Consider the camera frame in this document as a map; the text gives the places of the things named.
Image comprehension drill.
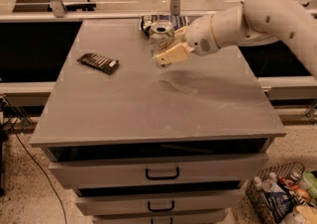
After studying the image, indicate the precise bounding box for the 7up soda can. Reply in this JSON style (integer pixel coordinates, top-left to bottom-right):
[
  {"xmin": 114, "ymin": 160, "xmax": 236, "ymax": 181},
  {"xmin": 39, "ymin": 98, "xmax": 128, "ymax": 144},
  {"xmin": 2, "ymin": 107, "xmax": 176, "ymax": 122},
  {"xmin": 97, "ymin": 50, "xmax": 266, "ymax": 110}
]
[{"xmin": 149, "ymin": 20, "xmax": 174, "ymax": 56}]

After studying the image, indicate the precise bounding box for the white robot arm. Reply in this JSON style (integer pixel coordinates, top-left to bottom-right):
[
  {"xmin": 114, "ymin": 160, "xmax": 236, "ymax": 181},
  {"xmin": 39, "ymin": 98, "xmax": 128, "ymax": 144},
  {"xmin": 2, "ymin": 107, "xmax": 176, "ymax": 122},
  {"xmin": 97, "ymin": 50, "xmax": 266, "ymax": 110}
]
[{"xmin": 154, "ymin": 0, "xmax": 317, "ymax": 77}]

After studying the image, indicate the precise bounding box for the black rxbar chocolate bar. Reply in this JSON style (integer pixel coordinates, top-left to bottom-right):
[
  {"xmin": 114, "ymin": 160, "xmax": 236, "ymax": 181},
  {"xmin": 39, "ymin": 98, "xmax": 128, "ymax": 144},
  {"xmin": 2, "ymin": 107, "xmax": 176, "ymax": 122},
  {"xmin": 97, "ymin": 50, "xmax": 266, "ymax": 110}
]
[{"xmin": 77, "ymin": 53, "xmax": 119, "ymax": 74}]

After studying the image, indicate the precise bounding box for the dark blue chip bag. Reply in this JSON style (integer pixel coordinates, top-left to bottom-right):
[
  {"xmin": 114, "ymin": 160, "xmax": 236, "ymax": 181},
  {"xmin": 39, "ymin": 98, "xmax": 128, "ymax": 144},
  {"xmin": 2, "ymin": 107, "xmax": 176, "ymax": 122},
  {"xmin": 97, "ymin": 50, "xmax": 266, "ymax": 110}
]
[{"xmin": 140, "ymin": 15, "xmax": 189, "ymax": 36}]

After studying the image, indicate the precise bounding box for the grey drawer cabinet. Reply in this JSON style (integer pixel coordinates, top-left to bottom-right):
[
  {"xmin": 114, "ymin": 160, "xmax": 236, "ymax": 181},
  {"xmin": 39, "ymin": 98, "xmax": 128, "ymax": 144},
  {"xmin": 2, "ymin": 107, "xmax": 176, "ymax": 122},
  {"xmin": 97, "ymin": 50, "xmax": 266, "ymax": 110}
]
[{"xmin": 29, "ymin": 16, "xmax": 287, "ymax": 224}]

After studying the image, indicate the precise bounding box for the red orange snack bag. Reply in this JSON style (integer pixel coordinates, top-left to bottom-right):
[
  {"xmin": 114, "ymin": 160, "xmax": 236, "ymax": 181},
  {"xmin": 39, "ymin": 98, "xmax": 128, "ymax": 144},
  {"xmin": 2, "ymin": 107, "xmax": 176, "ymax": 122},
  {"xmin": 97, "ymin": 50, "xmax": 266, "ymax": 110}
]
[{"xmin": 277, "ymin": 176, "xmax": 310, "ymax": 201}]

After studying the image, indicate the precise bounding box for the clear plastic water bottle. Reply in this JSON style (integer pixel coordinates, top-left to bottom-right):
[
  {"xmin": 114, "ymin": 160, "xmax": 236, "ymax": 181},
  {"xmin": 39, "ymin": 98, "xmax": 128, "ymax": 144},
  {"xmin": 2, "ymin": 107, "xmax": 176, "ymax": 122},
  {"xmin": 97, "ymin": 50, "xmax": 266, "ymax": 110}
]
[{"xmin": 263, "ymin": 172, "xmax": 283, "ymax": 192}]

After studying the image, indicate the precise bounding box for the green package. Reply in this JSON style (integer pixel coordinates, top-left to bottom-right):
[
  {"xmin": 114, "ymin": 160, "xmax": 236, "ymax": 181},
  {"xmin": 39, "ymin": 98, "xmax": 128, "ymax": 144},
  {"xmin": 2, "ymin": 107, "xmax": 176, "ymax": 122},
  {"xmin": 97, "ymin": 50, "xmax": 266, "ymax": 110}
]
[{"xmin": 299, "ymin": 171, "xmax": 317, "ymax": 198}]

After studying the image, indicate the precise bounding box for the dark blue snack bag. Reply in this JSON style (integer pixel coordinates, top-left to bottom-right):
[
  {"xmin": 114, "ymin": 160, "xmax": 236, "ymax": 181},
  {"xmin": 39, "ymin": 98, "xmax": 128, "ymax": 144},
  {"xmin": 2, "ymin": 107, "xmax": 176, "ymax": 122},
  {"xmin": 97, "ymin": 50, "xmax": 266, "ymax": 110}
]
[{"xmin": 264, "ymin": 192, "xmax": 294, "ymax": 223}]

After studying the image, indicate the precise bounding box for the yellow snack bag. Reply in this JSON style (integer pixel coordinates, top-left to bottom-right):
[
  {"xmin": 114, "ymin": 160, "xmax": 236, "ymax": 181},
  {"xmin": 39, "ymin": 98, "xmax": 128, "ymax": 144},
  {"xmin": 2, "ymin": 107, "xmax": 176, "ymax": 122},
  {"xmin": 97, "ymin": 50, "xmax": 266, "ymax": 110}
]
[{"xmin": 294, "ymin": 205, "xmax": 317, "ymax": 224}]

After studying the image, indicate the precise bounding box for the top drawer with handle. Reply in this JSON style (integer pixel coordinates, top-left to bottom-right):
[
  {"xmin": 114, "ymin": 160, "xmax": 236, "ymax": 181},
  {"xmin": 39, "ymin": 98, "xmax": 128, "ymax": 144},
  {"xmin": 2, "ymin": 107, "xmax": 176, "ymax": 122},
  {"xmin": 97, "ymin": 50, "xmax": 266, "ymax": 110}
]
[{"xmin": 50, "ymin": 153, "xmax": 268, "ymax": 188}]

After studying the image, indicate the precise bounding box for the drawer with handle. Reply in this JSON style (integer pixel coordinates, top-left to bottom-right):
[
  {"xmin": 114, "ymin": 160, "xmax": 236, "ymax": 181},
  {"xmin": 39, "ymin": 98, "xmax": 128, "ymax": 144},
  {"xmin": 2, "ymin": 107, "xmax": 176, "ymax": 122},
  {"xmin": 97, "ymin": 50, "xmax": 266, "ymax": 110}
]
[
  {"xmin": 75, "ymin": 189, "xmax": 245, "ymax": 216},
  {"xmin": 50, "ymin": 153, "xmax": 268, "ymax": 188},
  {"xmin": 93, "ymin": 209, "xmax": 228, "ymax": 224}
]

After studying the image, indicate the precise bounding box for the middle drawer with handle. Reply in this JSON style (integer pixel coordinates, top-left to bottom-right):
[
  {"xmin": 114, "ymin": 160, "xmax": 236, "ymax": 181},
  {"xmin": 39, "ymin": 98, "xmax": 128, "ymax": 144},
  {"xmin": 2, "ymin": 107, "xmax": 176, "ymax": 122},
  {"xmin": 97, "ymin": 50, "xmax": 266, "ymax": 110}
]
[{"xmin": 75, "ymin": 189, "xmax": 245, "ymax": 216}]

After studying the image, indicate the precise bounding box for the bottom drawer with handle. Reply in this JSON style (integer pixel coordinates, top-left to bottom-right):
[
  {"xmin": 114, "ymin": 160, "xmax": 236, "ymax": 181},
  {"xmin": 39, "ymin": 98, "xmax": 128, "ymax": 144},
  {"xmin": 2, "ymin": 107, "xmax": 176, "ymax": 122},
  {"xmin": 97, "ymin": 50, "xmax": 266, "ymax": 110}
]
[{"xmin": 93, "ymin": 209, "xmax": 228, "ymax": 224}]

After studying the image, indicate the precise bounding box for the wire basket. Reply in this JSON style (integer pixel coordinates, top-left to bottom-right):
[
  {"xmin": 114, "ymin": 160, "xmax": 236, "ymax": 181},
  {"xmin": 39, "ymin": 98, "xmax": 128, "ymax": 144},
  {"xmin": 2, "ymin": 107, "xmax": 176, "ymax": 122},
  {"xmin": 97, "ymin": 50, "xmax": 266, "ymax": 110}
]
[{"xmin": 246, "ymin": 162, "xmax": 305, "ymax": 224}]

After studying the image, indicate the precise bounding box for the black floor cable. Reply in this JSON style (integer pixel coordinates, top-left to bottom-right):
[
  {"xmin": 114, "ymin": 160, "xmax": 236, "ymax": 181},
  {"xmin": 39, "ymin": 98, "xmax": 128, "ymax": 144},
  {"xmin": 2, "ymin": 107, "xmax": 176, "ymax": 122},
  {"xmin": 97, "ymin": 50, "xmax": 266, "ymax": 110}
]
[{"xmin": 0, "ymin": 115, "xmax": 68, "ymax": 224}]

